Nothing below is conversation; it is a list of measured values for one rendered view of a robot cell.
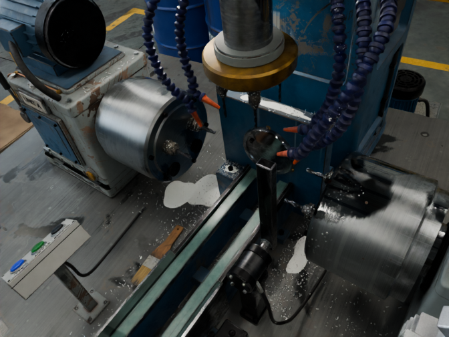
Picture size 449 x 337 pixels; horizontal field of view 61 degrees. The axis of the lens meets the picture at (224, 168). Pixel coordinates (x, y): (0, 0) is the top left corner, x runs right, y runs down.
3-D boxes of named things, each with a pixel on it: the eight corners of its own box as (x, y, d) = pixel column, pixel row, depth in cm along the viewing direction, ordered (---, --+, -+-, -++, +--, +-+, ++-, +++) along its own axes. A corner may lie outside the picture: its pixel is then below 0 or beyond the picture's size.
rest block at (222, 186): (230, 182, 120) (226, 156, 111) (248, 191, 117) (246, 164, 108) (219, 195, 117) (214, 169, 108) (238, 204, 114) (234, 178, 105)
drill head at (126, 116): (137, 112, 131) (114, 46, 113) (224, 149, 114) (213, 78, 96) (81, 158, 118) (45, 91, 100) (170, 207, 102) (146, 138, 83)
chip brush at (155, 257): (174, 224, 112) (173, 222, 111) (188, 230, 110) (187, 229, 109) (129, 283, 101) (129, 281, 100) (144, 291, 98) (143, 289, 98)
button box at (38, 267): (81, 233, 88) (65, 216, 86) (92, 236, 82) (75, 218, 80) (17, 293, 79) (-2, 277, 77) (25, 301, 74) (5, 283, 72)
